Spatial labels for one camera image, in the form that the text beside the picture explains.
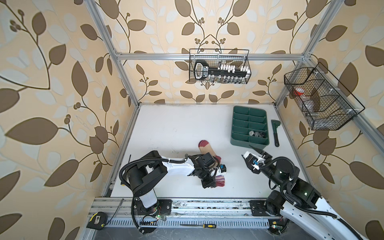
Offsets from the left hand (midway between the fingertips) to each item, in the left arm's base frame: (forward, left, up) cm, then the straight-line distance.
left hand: (216, 184), depth 81 cm
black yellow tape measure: (-19, +57, +2) cm, 60 cm away
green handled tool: (+42, -44, +1) cm, 61 cm away
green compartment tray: (+36, -23, +5) cm, 43 cm away
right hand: (+9, -13, +22) cm, 27 cm away
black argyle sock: (+29, -29, +6) cm, 42 cm away
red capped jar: (+41, -44, +33) cm, 68 cm away
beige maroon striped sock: (+22, +6, -1) cm, 23 cm away
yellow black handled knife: (-19, +6, 0) cm, 20 cm away
